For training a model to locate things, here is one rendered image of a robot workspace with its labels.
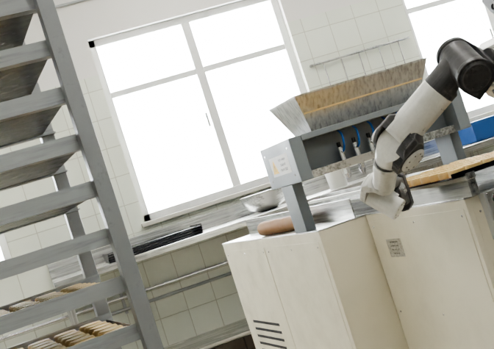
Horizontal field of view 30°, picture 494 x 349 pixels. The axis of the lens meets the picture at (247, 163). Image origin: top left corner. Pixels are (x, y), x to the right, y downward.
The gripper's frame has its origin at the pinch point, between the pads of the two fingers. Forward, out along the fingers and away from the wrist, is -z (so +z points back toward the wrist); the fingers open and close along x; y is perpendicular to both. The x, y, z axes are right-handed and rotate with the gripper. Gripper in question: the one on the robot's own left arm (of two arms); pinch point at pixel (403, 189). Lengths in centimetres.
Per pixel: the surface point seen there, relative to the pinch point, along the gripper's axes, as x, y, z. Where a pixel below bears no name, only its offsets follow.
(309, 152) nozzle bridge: 21, 40, -32
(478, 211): -11.8, -23.5, 13.6
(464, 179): -1.6, -23.5, 17.0
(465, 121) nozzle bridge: 15, -9, -69
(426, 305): -39.4, 10.5, -15.8
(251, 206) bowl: 8, 183, -251
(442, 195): -4.7, -12.7, 6.0
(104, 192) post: 21, 6, 142
